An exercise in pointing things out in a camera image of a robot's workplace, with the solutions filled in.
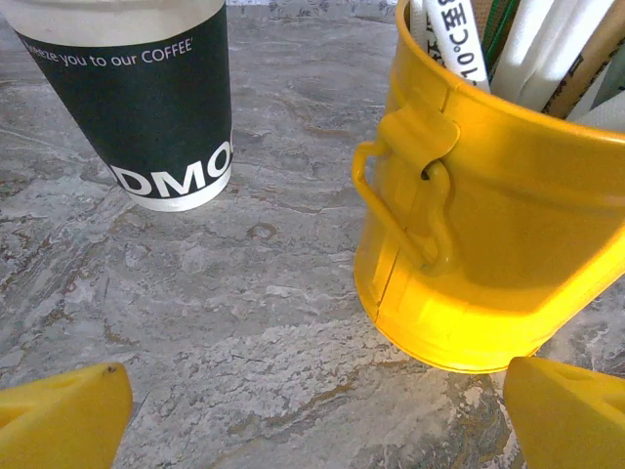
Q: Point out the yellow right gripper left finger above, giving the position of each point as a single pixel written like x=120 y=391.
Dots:
x=63 y=420

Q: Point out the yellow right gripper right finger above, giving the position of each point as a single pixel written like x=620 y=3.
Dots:
x=571 y=420

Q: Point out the stacked paper coffee cups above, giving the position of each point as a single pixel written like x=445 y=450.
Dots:
x=146 y=112

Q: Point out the yellow metal bucket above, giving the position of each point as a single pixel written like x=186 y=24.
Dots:
x=512 y=234

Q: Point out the brown paper-wrapped stirrer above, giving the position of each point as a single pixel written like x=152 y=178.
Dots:
x=591 y=68

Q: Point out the white wrapped straw printed text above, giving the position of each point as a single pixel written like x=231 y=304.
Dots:
x=461 y=44

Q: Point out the green striped wrapped straw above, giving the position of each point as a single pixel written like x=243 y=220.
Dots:
x=498 y=29

